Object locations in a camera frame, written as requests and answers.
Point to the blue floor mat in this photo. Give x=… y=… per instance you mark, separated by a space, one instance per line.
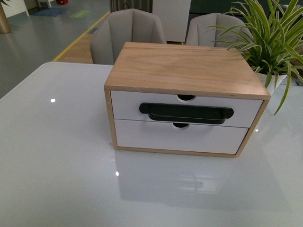
x=50 y=12

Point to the white bottom drawer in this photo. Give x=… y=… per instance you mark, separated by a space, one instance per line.
x=166 y=136

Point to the white pillar cabinet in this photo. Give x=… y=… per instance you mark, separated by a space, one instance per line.
x=174 y=18

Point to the wooden drawer cabinet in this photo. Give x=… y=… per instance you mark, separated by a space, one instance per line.
x=186 y=71

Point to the white top drawer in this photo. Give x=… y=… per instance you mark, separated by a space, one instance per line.
x=126 y=106

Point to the grey curtain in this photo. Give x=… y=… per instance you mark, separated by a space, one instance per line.
x=144 y=5

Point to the red fire extinguisher box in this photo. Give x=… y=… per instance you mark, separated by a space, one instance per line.
x=62 y=2

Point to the grey armchair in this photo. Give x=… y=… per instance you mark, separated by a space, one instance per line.
x=129 y=25
x=216 y=30

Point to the right grey armchair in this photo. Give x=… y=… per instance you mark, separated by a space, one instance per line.
x=216 y=30

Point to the black drawer handle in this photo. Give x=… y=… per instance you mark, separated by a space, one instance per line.
x=185 y=113

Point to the white drawer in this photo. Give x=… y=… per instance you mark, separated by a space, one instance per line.
x=166 y=136
x=126 y=106

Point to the left grey armchair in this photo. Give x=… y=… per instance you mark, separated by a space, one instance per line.
x=129 y=25

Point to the spider plant in white pot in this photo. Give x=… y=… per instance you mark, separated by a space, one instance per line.
x=276 y=37

